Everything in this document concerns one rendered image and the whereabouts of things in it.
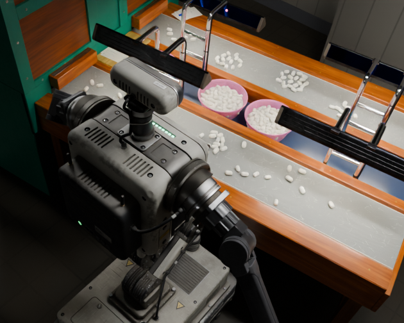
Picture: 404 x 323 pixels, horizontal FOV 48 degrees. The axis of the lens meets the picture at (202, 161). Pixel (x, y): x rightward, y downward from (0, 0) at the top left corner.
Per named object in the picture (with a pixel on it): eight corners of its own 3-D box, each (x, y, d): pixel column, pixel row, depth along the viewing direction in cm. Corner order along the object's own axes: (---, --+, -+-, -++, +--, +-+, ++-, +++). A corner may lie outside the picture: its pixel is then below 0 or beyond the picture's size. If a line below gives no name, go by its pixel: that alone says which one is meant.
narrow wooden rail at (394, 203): (403, 228, 208) (413, 215, 200) (92, 77, 260) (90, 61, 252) (406, 220, 212) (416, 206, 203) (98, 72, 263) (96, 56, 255)
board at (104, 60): (115, 69, 249) (115, 68, 248) (93, 59, 253) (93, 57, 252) (150, 41, 268) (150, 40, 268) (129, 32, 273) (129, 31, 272)
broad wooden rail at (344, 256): (369, 309, 189) (387, 289, 175) (40, 129, 241) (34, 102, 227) (378, 287, 196) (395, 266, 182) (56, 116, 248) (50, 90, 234)
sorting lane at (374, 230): (391, 272, 186) (393, 269, 184) (52, 96, 238) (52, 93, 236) (409, 220, 203) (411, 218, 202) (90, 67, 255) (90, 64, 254)
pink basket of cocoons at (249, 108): (279, 156, 229) (283, 143, 222) (233, 133, 237) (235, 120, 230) (299, 125, 245) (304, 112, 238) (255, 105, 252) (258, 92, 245)
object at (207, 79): (202, 90, 201) (204, 77, 196) (92, 40, 219) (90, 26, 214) (211, 81, 206) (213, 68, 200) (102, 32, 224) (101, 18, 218)
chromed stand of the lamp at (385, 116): (368, 160, 232) (404, 93, 198) (331, 143, 238) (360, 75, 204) (378, 138, 243) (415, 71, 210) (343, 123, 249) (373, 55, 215)
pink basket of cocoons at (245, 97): (242, 129, 239) (245, 116, 232) (192, 120, 241) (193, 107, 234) (247, 97, 257) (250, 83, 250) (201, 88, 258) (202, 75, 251)
